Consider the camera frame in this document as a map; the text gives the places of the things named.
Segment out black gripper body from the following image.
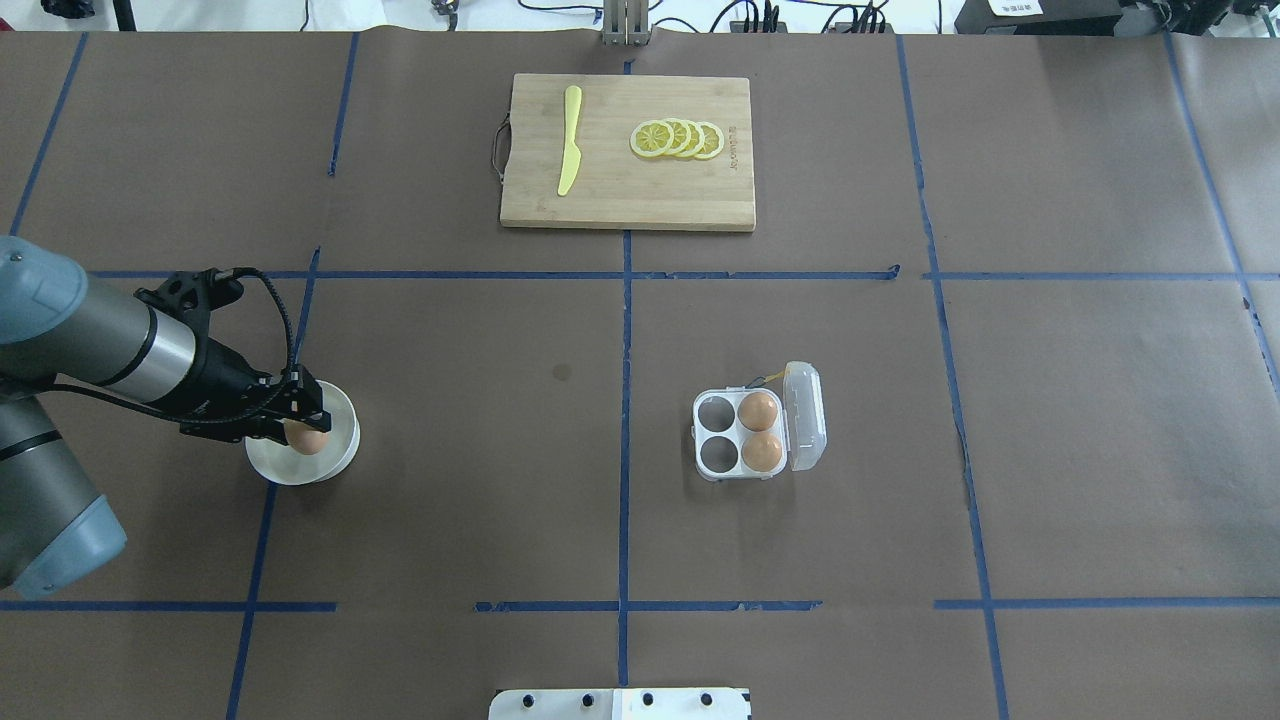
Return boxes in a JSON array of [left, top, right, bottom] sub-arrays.
[[150, 337, 280, 443]]

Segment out brown egg from bowl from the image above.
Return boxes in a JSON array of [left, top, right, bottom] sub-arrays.
[[284, 420, 329, 456]]

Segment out clear plastic egg carton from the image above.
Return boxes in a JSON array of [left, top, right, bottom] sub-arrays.
[[690, 361, 828, 482]]

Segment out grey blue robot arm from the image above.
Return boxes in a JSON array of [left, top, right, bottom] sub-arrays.
[[1, 234, 337, 602]]

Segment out brown egg rear slot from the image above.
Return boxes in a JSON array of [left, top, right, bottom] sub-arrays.
[[737, 389, 780, 433]]

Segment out brown egg slot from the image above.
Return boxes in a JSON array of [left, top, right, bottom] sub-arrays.
[[737, 389, 780, 433], [741, 432, 785, 475]]

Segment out brown egg front slot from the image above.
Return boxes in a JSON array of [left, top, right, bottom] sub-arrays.
[[741, 432, 785, 475]]

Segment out white ceramic bowl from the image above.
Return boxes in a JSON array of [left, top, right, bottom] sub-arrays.
[[244, 380, 361, 486]]

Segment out yellow plastic knife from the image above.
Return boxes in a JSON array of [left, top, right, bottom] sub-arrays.
[[557, 85, 582, 197]]

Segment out bamboo cutting board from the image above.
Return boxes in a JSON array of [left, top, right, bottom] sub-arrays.
[[500, 73, 756, 232]]

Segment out lemon slice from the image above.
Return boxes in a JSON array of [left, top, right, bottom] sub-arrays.
[[628, 120, 677, 158], [677, 120, 705, 158], [663, 118, 690, 156], [694, 122, 724, 161]]

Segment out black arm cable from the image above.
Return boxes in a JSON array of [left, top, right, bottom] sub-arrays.
[[40, 266, 301, 421]]

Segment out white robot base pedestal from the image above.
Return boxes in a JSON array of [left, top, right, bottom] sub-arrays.
[[488, 687, 753, 719]]

